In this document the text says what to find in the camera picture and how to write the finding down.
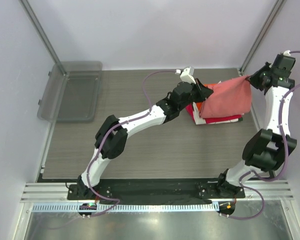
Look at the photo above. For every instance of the slotted white cable duct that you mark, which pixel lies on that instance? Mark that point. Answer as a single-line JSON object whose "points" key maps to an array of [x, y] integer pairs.
{"points": [[80, 207]]}

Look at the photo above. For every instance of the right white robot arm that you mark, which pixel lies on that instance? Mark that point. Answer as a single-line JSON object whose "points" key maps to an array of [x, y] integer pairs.
{"points": [[269, 149]]}

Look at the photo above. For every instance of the salmon pink t shirt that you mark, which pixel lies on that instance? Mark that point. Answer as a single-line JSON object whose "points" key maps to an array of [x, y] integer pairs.
{"points": [[229, 98]]}

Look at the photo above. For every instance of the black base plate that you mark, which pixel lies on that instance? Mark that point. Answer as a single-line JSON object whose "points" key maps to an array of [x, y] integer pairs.
{"points": [[155, 188]]}

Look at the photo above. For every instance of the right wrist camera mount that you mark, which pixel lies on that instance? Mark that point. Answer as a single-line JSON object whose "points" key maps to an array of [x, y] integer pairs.
{"points": [[287, 53]]}

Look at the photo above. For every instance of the white folded t shirt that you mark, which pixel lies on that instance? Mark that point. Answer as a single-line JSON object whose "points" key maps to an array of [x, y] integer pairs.
{"points": [[196, 117]]}

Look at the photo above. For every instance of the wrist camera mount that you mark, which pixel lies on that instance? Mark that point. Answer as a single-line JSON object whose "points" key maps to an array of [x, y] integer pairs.
{"points": [[287, 53], [186, 74]]}

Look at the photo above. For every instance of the magenta folded t shirt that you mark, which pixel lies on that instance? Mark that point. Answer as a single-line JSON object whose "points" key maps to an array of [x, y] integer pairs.
{"points": [[217, 120]]}

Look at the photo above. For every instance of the orange folded t shirt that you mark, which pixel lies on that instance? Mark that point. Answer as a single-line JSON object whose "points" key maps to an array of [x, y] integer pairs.
{"points": [[197, 107]]}

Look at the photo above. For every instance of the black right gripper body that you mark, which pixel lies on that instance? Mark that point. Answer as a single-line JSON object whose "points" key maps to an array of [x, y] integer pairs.
{"points": [[257, 79]]}

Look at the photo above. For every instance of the clear grey plastic bin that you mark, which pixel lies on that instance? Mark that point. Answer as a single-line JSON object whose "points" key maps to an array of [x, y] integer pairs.
{"points": [[71, 97]]}

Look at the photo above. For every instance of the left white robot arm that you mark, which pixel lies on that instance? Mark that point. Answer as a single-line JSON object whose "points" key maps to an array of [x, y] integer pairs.
{"points": [[110, 140]]}

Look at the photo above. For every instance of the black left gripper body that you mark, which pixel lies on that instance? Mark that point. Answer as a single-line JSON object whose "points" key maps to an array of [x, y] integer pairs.
{"points": [[196, 95]]}

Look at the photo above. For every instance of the aluminium frame rail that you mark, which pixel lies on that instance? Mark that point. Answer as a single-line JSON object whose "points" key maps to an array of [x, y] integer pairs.
{"points": [[57, 192]]}

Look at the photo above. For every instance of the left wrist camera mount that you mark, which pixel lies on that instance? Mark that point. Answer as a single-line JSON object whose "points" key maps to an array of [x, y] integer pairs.
{"points": [[186, 74]]}

